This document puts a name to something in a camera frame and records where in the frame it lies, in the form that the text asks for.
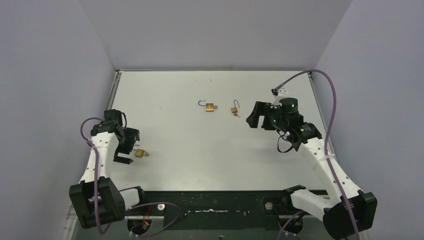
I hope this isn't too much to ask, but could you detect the right small brass padlock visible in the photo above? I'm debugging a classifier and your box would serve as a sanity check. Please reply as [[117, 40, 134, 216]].
[[230, 99, 240, 117]]

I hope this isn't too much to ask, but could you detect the brass padlock shackle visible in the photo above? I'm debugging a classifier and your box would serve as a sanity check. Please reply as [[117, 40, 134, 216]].
[[197, 99, 218, 112]]

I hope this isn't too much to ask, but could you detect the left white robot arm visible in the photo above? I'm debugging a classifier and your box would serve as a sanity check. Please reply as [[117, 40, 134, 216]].
[[69, 109, 148, 235]]

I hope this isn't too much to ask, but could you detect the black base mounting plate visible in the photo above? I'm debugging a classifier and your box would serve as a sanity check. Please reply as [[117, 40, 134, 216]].
[[126, 190, 298, 236]]

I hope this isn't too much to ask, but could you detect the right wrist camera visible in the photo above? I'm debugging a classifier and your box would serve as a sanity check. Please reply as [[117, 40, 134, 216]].
[[271, 87, 289, 98]]

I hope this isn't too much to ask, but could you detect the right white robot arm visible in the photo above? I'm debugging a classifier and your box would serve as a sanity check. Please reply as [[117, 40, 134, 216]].
[[246, 97, 378, 240]]

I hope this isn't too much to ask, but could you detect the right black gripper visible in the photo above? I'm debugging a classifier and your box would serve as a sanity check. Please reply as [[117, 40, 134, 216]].
[[246, 101, 288, 132]]

